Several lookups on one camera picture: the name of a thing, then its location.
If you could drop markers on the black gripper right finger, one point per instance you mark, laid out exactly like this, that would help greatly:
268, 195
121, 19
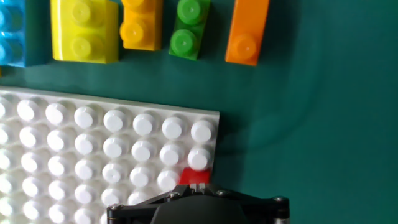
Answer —
264, 207

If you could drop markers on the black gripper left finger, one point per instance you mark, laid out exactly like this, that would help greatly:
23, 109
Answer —
140, 207

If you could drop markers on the small red block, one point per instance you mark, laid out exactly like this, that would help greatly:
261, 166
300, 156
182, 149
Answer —
194, 176

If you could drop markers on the white studded baseplate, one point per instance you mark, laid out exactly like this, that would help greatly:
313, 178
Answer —
93, 155

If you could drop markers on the green cutting mat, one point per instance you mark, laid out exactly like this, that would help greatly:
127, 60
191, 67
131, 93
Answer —
326, 109

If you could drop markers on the orange sloped block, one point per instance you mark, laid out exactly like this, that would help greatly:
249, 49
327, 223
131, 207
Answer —
247, 34

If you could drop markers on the yellow-orange two-stud block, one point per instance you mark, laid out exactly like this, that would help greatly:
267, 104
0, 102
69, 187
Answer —
141, 28

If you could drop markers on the large lime yellow block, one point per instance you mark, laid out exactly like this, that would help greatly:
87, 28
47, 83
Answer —
84, 34

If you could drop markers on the green two-stud block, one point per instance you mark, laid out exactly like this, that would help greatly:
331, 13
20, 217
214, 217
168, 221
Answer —
189, 29

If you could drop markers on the light blue three-stud block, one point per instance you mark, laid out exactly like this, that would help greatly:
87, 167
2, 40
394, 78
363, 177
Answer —
18, 34

